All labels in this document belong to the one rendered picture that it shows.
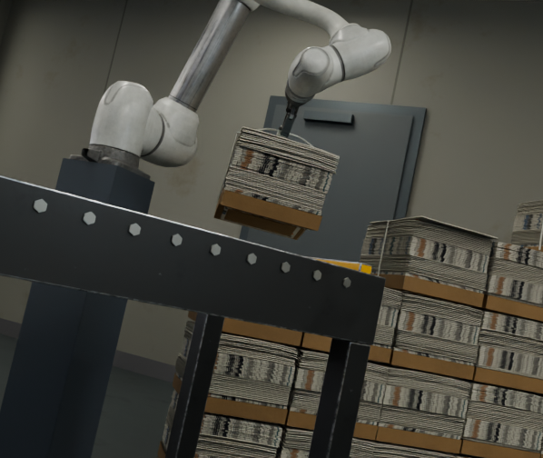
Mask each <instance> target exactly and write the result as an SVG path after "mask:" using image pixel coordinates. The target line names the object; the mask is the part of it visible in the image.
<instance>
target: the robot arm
mask: <svg viewBox="0 0 543 458"><path fill-rule="evenodd" d="M259 5H263V6H265V7H267V8H270V9H271V10H274V11H277V12H279V13H282V14H285V15H289V16H292V17H294V18H297V19H300V20H302V21H305V22H308V23H310V24H313V25H317V26H319V27H320V28H322V29H324V30H325V31H326V32H327V33H328V34H329V35H330V37H331V39H330V41H329V45H328V46H324V47H318V46H312V47H308V48H306V49H304V50H302V51H301V52H300V53H298V54H297V56H296V57H295V58H294V60H293V61H292V63H291V67H290V70H289V73H288V79H287V83H286V87H285V96H286V98H287V100H288V104H287V107H286V112H287V113H286V115H285V118H284V121H283V124H282V125H281V127H279V131H278V133H277V135H278V136H280V137H284V138H285V137H289V134H290V131H291V128H292V125H293V123H294V120H295V118H296V117H297V115H296V114H297V112H298V109H299V107H300V106H301V105H305V104H306V103H307V102H309V101H310V100H311V99H312V98H313V97H314V96H315V95H316V94H317V93H320V92H322V91H323V90H325V89H327V88H329V87H331V86H333V85H335V84H337V83H340V82H343V81H346V80H351V79H354V78H357V77H360V76H363V75H365V74H368V73H370V72H372V71H374V70H375V69H377V68H379V67H380V66H382V65H383V64H384V63H385V62H386V61H387V60H388V58H389V56H390V52H391V44H390V39H389V37H388V36H387V35H386V34H385V33H384V32H383V31H381V30H377V29H370V30H368V29H367V28H363V27H360V26H359V25H357V24H349V23H348V22H347V21H345V20H344V19H343V18H342V17H341V16H340V15H338V14H336V13H335V12H333V11H331V10H330V9H328V8H326V7H324V6H321V5H318V4H315V3H313V2H311V1H309V0H220V1H219V3H218V5H217V6H216V8H215V10H214V12H213V14H212V16H211V18H210V20H209V22H208V24H207V26H206V27H205V28H204V30H203V32H202V35H201V37H200V39H199V41H198V42H197V44H196V46H195V47H194V49H193V52H192V54H191V56H190V57H189V59H188V61H187V63H186V65H185V67H184V69H183V70H182V72H181V74H180V76H179V78H178V80H177V82H176V84H175V85H174V87H173V90H172V91H171V93H170V95H169V97H165V98H162V99H160V100H158V101H157V103H156V104H155V105H154V106H153V99H152V97H151V95H150V93H149V92H148V91H147V90H146V88H145V87H144V86H142V85H139V84H137V83H133V82H127V81H118V82H116V83H114V84H113V85H111V86H110V87H109V88H108V89H107V90H106V92H105V93H104V95H103V97H102V99H101V101H100V103H99V105H98V108H97V111H96V114H95V118H94V123H93V128H92V132H91V139H90V144H89V147H88V148H83V149H82V152H81V155H73V154H71V155H70V158H69V159H74V160H81V161H87V162H94V163H100V164H113V165H118V166H121V167H122V168H124V169H126V170H128V171H131V172H133V173H135V174H138V175H140V176H142V177H144V178H146V179H149V180H150V177H151V176H150V175H148V174H146V173H144V172H142V171H141V170H139V169H138V166H139V160H140V158H141V159H143V160H144V161H146V162H149V163H151V164H156V165H159V166H162V167H180V166H183V165H186V164H188V163H189V162H190V161H191V160H192V159H193V157H194V155H195V153H196V149H197V137H196V135H197V129H198V125H199V118H198V115H197V114H196V113H195V112H196V111H197V109H198V107H199V105H200V103H201V101H202V99H203V98H204V96H205V94H206V92H207V90H208V88H209V86H210V85H211V83H212V80H213V78H214V77H215V75H216V74H217V72H218V70H219V68H220V66H221V64H222V62H223V60H224V58H225V56H226V55H227V53H228V51H229V49H230V48H231V46H232V43H233V41H234V39H235V37H236V36H237V34H238V33H239V31H240V29H241V27H242V24H243V23H244V21H245V19H246V17H247V15H248V14H249V12H252V11H254V10H255V9H257V8H258V6H259ZM289 106H290V108H289Z"/></svg>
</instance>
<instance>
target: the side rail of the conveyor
mask: <svg viewBox="0 0 543 458"><path fill-rule="evenodd" d="M0 275H2V276H6V277H12V278H16V279H21V280H26V281H31V282H36V283H41V284H50V285H55V286H60V287H64V288H70V289H75V290H79V291H85V292H89V293H94V294H103V295H108V296H113V297H118V298H123V299H128V300H133V301H137V302H143V303H148V304H157V305H161V306H166V307H172V308H176V309H181V310H186V311H191V312H196V313H201V314H209V315H215V316H220V317H224V318H230V319H234V320H239V321H244V322H249V323H254V324H263V325H268V326H273V327H278V328H282V329H288V330H293V331H297V332H302V333H307V334H316V335H321V336H326V337H330V338H336V339H341V340H345V341H351V342H355V343H360V344H369V345H373V343H374V338H375V333H376V329H377V323H378V319H379V314H380V306H381V301H382V296H383V291H384V286H385V282H386V278H384V277H380V276H377V275H374V274H367V273H364V272H361V271H357V270H353V269H350V268H347V267H343V266H339V265H336V264H330V263H326V262H323V261H320V260H316V259H312V258H310V257H306V256H302V255H298V254H293V253H289V252H285V251H283V250H279V249H275V248H271V247H269V246H265V245H261V244H256V243H252V242H248V241H244V240H242V239H238V238H234V237H230V236H228V235H224V234H217V233H215V232H211V231H207V230H203V229H201V228H197V227H193V226H189V225H187V224H180V223H177V222H174V221H170V220H166V219H163V218H160V217H156V216H152V215H149V214H143V213H139V212H136V211H133V210H129V209H125V208H122V207H119V206H115V205H111V204H106V203H102V202H98V201H95V200H92V199H88V198H84V197H82V196H78V195H74V194H68V193H65V192H61V191H57V190H55V189H51V188H47V187H43V186H41V185H37V184H30V183H28V182H24V181H20V180H16V179H14V178H10V177H6V176H2V175H0Z"/></svg>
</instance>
